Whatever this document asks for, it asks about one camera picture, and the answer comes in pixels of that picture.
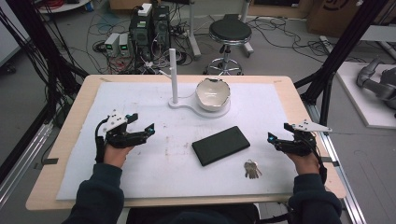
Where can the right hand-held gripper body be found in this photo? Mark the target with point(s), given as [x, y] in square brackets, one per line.
[300, 140]

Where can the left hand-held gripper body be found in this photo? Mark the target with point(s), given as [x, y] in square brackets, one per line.
[120, 134]

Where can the white stand with post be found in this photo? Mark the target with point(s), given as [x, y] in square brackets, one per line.
[173, 77]

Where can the black round stool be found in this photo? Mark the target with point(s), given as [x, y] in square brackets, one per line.
[230, 31]

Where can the black tape strip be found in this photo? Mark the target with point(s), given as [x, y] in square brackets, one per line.
[330, 161]
[49, 161]

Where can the grey power supply unit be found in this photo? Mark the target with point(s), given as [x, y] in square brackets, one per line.
[124, 44]
[111, 43]

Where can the black flat phone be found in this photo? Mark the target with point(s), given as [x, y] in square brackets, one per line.
[220, 145]

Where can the aluminium rail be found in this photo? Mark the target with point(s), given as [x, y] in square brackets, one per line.
[21, 161]
[345, 183]

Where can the cardboard box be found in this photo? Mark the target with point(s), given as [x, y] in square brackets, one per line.
[336, 15]

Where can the white power strip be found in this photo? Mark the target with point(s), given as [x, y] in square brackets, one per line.
[145, 9]

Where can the person's lap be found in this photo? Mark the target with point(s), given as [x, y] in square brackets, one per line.
[193, 215]

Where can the white ceramic bowl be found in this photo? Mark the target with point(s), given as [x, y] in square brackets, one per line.
[212, 95]

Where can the bunch of keys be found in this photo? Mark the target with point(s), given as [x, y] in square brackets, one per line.
[252, 170]

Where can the person's left hand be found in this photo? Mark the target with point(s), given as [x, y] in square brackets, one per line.
[115, 155]

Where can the person's right hand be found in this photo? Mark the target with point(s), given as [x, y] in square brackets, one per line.
[303, 163]

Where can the white table leg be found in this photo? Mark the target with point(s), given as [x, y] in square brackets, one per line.
[193, 31]
[247, 28]

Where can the white table mat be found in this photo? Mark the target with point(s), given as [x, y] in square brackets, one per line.
[174, 174]

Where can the black computer tower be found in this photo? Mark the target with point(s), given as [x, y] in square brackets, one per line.
[161, 29]
[140, 37]

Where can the white floor board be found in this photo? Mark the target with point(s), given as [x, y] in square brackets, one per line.
[361, 102]

